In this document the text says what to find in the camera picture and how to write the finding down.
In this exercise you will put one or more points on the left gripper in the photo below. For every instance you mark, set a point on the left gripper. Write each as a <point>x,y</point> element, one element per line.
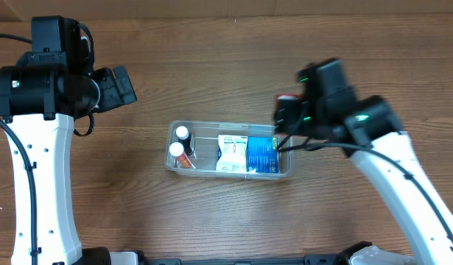
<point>113,90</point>

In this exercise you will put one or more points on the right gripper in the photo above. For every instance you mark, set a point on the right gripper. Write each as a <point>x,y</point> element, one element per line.
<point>286,115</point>

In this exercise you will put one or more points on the red packet box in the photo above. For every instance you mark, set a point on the red packet box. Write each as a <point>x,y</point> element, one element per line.
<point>288,96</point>

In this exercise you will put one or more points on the blue packet box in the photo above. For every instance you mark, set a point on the blue packet box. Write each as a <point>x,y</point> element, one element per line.
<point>262,155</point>

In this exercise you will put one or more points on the white packet box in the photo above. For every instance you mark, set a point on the white packet box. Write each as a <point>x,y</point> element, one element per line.
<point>232,153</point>

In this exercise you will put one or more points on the dark bottle white cap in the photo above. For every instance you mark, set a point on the dark bottle white cap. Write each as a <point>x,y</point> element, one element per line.
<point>185,137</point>

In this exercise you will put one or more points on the orange bottle white cap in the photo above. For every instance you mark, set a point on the orange bottle white cap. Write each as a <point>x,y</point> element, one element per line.
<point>177,150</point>

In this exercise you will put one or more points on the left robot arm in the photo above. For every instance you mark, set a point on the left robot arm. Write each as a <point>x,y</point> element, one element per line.
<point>41,97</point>

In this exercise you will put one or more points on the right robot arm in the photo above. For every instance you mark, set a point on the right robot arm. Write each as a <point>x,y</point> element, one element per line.
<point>329,115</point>

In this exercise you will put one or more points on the clear plastic container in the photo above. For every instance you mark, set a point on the clear plastic container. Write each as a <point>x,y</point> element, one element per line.
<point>206,151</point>

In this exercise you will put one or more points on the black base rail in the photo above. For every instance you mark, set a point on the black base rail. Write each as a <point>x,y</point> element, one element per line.
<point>230,260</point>

